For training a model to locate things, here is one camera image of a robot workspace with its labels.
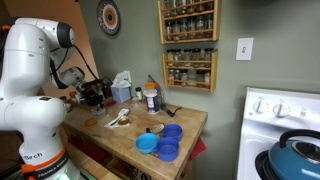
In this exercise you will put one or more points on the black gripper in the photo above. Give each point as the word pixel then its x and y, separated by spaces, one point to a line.
pixel 95 92

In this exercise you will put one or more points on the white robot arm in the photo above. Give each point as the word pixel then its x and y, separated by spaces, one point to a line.
pixel 32 52

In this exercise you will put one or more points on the clear plastic container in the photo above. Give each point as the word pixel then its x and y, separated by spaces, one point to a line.
pixel 98 112

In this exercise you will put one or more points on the orange plastic lid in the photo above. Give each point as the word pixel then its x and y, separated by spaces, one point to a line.
pixel 90 122

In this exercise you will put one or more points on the navy white canister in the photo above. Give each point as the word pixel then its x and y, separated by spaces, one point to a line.
pixel 151 95

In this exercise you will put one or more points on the light blue measuring cup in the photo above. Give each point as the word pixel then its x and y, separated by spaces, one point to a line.
pixel 146 143

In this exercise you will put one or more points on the glass spice jar black lid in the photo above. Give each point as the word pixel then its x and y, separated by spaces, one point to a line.
pixel 156 129

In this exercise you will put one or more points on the dark blue measuring cup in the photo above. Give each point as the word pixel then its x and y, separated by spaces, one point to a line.
pixel 172 131

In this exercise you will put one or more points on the lower wooden spice rack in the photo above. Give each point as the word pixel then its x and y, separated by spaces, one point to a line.
pixel 194 69

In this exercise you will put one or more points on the wooden spice rack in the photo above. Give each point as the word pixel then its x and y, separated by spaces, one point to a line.
pixel 186 21
pixel 194 69

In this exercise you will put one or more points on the upper wooden spice rack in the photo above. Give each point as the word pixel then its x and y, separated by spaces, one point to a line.
pixel 186 21

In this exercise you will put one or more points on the white stove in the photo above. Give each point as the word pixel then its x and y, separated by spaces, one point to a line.
pixel 267 115

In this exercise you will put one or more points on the blue tea kettle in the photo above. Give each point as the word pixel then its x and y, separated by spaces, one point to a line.
pixel 290 159

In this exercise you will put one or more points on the black handled spoon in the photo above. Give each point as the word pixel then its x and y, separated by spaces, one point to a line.
pixel 122 112

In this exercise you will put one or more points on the decorative wall plate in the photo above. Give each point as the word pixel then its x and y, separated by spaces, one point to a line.
pixel 108 17

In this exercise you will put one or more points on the blue measuring cup with handle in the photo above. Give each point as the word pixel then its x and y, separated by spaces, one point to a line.
pixel 167 149

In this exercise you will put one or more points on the white light switch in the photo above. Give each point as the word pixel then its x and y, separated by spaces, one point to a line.
pixel 244 49

